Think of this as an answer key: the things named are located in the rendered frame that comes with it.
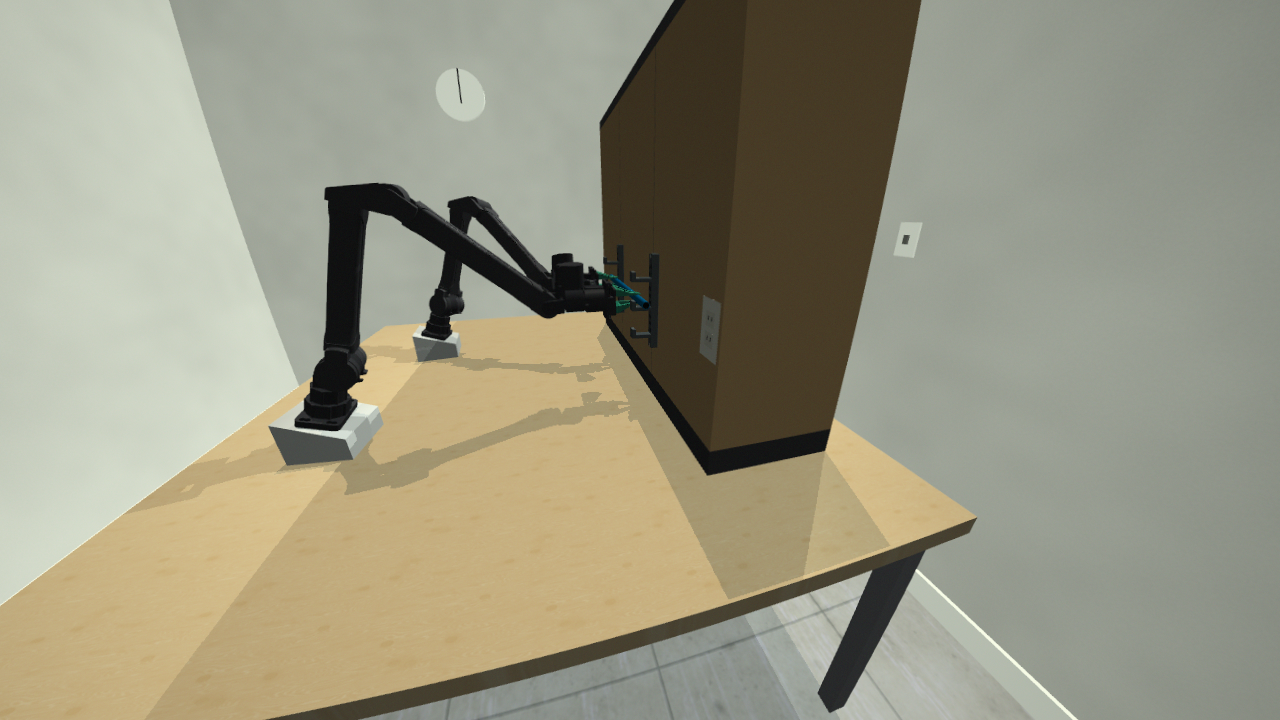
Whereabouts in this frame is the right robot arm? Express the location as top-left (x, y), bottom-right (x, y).
top-left (294, 183), bottom-right (604, 430)

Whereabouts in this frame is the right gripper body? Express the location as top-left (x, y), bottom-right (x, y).
top-left (582, 279), bottom-right (616, 320)

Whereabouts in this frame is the blue bar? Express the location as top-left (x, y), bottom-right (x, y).
top-left (611, 278), bottom-right (650, 310)

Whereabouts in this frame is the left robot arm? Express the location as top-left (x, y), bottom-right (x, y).
top-left (421, 196), bottom-right (573, 341)

